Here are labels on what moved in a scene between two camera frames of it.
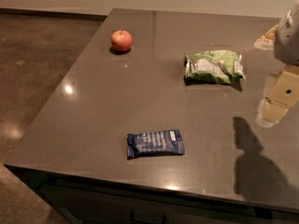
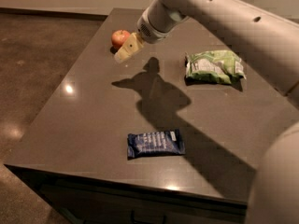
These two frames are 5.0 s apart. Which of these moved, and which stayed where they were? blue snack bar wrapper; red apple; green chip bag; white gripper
Moved: white gripper
Stayed: green chip bag; red apple; blue snack bar wrapper
